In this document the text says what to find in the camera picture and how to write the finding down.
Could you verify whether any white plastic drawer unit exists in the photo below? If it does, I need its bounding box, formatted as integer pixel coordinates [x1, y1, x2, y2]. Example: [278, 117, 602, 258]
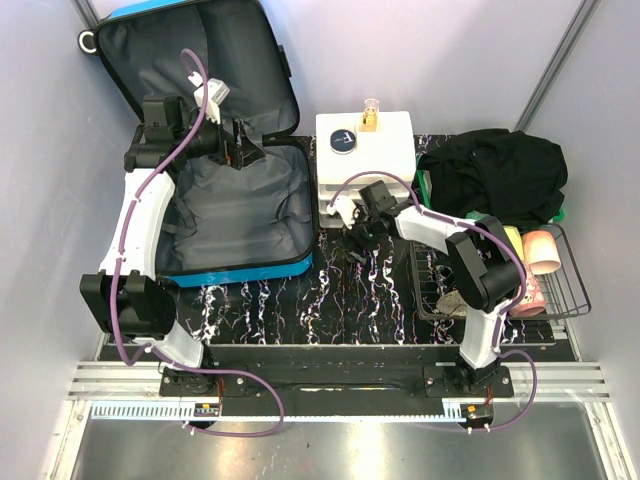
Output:
[316, 111, 416, 228]

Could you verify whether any speckled grey plate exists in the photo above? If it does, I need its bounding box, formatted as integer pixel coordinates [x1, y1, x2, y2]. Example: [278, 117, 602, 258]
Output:
[436, 291, 467, 317]

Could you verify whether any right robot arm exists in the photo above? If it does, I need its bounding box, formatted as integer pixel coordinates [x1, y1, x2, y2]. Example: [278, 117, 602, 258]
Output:
[331, 181, 526, 397]

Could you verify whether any pink patterned cup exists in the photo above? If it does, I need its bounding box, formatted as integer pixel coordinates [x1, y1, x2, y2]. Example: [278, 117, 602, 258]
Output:
[509, 275, 546, 318]

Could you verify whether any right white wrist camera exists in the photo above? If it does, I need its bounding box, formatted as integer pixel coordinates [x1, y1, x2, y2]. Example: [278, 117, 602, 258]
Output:
[327, 195, 358, 229]

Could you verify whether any light pink cup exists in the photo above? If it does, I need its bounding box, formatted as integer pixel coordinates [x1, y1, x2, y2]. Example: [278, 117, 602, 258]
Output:
[522, 230, 561, 275]

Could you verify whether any small dark bottle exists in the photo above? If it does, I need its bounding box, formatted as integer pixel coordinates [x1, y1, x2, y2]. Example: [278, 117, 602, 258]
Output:
[360, 98, 380, 133]

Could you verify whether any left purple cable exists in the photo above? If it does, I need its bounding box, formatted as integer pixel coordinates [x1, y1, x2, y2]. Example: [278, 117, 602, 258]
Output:
[109, 48, 287, 436]

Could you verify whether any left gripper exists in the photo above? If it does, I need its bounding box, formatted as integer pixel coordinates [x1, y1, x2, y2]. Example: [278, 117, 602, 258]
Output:
[174, 105, 265, 170]

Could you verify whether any black wire basket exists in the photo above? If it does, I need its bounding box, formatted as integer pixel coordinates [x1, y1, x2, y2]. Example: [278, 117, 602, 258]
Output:
[410, 223, 592, 321]

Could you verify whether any yellow faceted cup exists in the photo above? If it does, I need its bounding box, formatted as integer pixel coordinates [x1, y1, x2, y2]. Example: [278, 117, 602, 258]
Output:
[503, 225, 524, 261]

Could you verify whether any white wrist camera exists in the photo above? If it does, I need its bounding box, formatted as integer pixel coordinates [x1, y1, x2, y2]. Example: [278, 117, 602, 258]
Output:
[188, 71, 230, 124]
[327, 195, 358, 229]

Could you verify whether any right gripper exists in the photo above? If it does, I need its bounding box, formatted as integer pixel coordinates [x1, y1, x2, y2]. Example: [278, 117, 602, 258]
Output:
[334, 203, 381, 266]

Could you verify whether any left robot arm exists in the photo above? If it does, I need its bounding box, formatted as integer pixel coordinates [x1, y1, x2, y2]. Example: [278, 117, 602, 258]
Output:
[79, 94, 226, 396]

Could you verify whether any blue fish-print suitcase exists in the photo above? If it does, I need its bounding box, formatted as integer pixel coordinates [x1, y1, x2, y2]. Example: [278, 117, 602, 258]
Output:
[78, 1, 317, 287]

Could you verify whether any green plastic tray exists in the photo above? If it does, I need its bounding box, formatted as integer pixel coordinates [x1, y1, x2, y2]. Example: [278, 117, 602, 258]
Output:
[415, 170, 565, 224]

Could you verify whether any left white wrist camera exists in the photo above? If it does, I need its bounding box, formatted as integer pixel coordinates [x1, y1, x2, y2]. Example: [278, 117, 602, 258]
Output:
[188, 71, 230, 124]

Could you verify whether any large black garment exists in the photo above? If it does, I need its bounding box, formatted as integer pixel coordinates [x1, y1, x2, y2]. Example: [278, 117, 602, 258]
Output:
[418, 129, 568, 231]

